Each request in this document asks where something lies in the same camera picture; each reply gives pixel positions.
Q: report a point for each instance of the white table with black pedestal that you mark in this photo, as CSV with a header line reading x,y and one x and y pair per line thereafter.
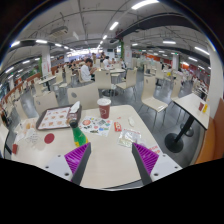
x,y
191,106

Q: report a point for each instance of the flat round red coaster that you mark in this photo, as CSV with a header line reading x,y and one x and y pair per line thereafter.
x,y
49,138

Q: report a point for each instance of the small red packet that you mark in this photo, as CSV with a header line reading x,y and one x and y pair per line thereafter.
x,y
117,126

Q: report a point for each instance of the ceiling air conditioner unit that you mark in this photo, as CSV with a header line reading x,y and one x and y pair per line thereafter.
x,y
59,31

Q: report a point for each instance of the small red box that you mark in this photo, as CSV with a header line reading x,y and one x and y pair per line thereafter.
x,y
14,149

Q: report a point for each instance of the red paper cup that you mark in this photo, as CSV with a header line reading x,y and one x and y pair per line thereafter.
x,y
104,110

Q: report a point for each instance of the beige chair with metal legs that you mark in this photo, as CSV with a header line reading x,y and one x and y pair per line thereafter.
x,y
149,89

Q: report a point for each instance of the colourful sticker sheet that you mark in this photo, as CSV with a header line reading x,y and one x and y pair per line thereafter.
x,y
96,126

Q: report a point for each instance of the ceiling lights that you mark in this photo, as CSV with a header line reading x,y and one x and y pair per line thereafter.
x,y
145,4

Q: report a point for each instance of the person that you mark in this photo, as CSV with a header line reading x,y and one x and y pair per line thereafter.
x,y
86,71
106,62

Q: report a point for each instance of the green drink bottle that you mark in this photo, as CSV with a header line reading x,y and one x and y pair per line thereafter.
x,y
79,135

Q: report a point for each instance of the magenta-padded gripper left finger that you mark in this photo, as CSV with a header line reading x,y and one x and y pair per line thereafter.
x,y
76,156

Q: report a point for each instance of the orange booth seat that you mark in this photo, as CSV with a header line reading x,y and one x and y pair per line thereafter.
x,y
213,140

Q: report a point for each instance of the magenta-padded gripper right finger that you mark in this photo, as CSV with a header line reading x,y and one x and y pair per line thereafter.
x,y
147,158

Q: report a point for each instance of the group of beige chairs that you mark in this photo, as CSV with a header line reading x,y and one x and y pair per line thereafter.
x,y
103,78

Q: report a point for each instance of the beige chair with oval hole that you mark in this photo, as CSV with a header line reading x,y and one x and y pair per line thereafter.
x,y
84,96
46,102

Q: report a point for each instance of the clear plastic bag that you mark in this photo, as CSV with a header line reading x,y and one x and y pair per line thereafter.
x,y
129,137

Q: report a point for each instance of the white paper napkin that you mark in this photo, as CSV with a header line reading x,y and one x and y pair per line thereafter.
x,y
75,107

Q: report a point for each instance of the dark food tray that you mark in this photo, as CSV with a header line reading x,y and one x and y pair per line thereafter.
x,y
53,118

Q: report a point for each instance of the white dotted paper cup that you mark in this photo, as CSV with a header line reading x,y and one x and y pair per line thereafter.
x,y
34,137

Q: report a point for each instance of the small white packet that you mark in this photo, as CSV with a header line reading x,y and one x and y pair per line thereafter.
x,y
131,122

